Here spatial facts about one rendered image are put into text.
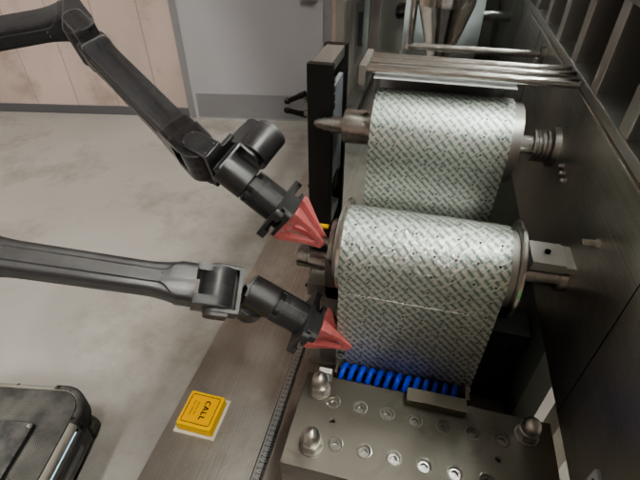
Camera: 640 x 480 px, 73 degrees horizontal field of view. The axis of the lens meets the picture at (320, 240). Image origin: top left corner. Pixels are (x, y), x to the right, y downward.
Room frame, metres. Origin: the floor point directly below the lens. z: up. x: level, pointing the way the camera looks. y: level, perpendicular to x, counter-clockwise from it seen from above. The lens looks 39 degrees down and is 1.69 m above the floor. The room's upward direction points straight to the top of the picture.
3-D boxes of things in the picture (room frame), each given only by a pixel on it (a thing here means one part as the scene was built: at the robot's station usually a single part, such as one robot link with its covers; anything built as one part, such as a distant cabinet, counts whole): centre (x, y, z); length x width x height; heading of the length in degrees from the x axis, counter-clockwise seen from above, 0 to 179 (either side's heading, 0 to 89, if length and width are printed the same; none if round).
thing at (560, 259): (0.47, -0.33, 1.28); 0.06 x 0.05 x 0.02; 76
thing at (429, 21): (1.21, -0.32, 1.19); 0.14 x 0.14 x 0.57
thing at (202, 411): (0.44, 0.23, 0.91); 0.07 x 0.07 x 0.02; 76
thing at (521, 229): (0.48, -0.29, 1.25); 0.15 x 0.01 x 0.15; 166
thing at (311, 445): (0.32, 0.01, 1.05); 0.04 x 0.04 x 0.04
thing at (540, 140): (0.71, -0.38, 1.34); 0.07 x 0.07 x 0.07; 76
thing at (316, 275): (0.58, -0.01, 1.05); 0.06 x 0.05 x 0.31; 76
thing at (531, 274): (0.47, -0.32, 1.25); 0.07 x 0.04 x 0.04; 76
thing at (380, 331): (0.45, -0.14, 1.11); 0.23 x 0.01 x 0.18; 76
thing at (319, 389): (0.41, 0.00, 1.05); 0.04 x 0.04 x 0.04
